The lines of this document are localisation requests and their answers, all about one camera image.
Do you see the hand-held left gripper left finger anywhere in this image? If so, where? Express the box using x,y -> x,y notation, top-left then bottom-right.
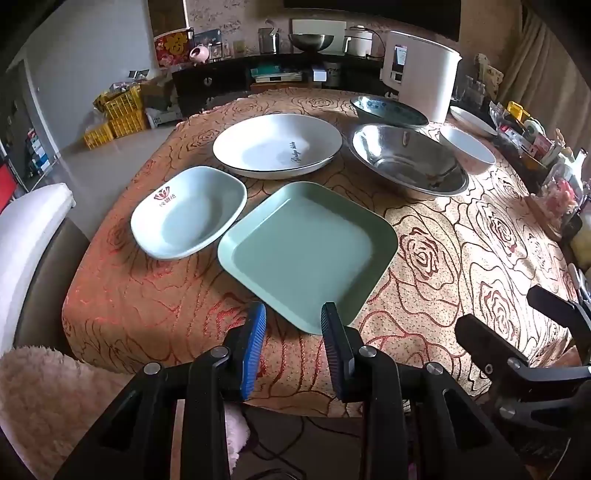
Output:
53,302 -> 269,480

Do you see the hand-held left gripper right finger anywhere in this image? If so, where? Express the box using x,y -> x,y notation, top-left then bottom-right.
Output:
321,302 -> 532,480

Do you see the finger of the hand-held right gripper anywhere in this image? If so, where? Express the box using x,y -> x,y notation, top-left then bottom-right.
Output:
526,285 -> 591,365
455,314 -> 591,428

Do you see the green square plate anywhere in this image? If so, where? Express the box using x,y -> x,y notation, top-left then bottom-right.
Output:
217,181 -> 399,335

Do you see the white oval dish red logo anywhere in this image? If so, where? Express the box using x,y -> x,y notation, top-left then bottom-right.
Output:
130,166 -> 249,260

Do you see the large steel bowl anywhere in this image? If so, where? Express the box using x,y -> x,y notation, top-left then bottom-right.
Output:
347,124 -> 470,195

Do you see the large white round plate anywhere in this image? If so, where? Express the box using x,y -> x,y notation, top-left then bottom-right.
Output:
212,113 -> 343,180

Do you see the blue floral ceramic bowl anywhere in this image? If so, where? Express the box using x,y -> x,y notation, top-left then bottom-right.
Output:
349,95 -> 430,129

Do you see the white spoon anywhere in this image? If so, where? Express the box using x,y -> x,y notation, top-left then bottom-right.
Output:
569,264 -> 589,298

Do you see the rose pattern tablecloth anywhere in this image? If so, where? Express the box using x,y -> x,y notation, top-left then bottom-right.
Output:
61,88 -> 585,418

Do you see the glass dome wooden base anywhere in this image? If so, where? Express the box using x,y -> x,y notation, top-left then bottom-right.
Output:
526,161 -> 585,241

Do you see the clear box of packets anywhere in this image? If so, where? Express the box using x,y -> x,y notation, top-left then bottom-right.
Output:
489,102 -> 570,169

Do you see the plain white bowl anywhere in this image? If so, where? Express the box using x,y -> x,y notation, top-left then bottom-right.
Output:
439,126 -> 497,167

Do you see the shallow white plate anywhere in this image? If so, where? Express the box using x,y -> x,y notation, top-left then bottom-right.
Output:
450,105 -> 498,138

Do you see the pink fluffy cushion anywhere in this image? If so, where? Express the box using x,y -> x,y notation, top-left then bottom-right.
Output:
0,346 -> 250,480

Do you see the beige curtain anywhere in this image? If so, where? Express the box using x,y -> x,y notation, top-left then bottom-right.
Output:
496,9 -> 591,134

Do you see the white cushioned chair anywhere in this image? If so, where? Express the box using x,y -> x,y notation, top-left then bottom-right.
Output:
0,183 -> 92,356

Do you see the yellow plastic crate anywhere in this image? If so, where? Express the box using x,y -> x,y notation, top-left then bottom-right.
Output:
108,110 -> 148,138
104,85 -> 144,118
83,122 -> 116,149

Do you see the white electric kettle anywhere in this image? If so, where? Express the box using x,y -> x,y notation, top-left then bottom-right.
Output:
379,30 -> 463,123

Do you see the black cabinet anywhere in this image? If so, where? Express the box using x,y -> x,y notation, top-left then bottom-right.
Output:
172,53 -> 398,116

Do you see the cardboard box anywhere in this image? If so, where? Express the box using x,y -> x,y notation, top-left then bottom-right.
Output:
139,76 -> 176,112

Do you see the shelf with small boxes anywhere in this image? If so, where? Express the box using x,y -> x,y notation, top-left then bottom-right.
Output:
23,129 -> 57,177

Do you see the red chair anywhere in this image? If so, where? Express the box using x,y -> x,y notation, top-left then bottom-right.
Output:
0,161 -> 17,213

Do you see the steel pot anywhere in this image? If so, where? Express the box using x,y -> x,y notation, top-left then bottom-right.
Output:
257,28 -> 280,55

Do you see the small steel bowl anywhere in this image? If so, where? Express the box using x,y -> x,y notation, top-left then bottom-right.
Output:
288,33 -> 335,54

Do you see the white rice cooker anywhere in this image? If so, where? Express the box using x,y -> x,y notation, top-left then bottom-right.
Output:
344,25 -> 374,57

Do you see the red floral box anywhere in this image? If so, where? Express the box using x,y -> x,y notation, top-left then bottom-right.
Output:
154,31 -> 192,69

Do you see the black floor cable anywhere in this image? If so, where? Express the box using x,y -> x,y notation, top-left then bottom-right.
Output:
247,413 -> 363,480

